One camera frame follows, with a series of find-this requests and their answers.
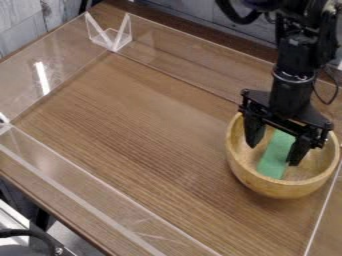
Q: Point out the green rectangular block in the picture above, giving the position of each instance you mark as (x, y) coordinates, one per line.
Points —
(273, 162)

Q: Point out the clear acrylic corner bracket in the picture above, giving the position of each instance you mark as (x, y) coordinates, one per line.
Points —
(110, 38)

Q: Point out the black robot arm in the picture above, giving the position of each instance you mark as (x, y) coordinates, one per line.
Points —
(308, 44)

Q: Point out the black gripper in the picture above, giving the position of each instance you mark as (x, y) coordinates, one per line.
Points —
(285, 108)

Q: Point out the black metal bracket with screw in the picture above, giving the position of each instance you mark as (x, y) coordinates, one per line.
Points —
(39, 246)

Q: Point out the clear acrylic tray wall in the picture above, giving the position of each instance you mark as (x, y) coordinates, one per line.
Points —
(95, 178)

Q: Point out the brown wooden bowl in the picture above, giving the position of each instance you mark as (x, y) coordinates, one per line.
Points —
(301, 180)

